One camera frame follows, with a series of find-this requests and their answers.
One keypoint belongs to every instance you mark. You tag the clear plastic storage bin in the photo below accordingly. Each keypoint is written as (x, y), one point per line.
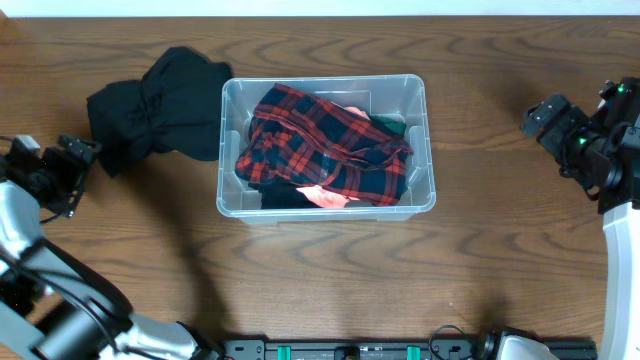
(400, 97)

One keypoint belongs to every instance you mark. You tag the large black garment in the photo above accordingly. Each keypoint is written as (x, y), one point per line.
(175, 106)

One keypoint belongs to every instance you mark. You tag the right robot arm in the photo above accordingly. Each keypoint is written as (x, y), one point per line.
(619, 208)

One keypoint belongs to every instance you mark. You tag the black cloth with band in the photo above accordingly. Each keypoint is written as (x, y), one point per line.
(282, 195)

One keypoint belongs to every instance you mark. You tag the red navy plaid shirt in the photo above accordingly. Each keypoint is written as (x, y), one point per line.
(306, 140)

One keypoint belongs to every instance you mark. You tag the black mounting rail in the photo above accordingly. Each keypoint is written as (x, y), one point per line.
(456, 349)

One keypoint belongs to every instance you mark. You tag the dark green folded cloth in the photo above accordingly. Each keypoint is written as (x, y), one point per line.
(397, 127)

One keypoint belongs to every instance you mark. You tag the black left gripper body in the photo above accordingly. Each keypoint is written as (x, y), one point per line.
(73, 167)

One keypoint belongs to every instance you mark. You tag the salmon pink garment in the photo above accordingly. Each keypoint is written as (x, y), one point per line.
(324, 198)

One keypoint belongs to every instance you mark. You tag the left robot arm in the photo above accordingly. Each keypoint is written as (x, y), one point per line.
(52, 305)

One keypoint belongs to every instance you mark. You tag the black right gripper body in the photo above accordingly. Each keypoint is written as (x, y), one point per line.
(583, 150)

